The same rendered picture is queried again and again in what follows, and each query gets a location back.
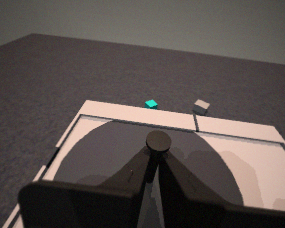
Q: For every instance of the small teal block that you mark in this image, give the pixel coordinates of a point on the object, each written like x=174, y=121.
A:
x=151, y=105

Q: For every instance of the grey square tray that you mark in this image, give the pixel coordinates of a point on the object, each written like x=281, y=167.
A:
x=254, y=153

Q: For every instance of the small grey cube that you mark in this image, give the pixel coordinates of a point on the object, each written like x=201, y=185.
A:
x=201, y=106

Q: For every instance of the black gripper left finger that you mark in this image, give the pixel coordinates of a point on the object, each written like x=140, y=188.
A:
x=115, y=203

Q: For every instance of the dark grey round disc with small centre hole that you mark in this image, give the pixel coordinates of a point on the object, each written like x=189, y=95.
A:
x=106, y=149

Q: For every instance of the dark steel pin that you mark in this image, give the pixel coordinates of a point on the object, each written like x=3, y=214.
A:
x=158, y=142

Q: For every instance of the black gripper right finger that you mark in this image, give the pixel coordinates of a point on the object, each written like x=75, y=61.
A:
x=189, y=203

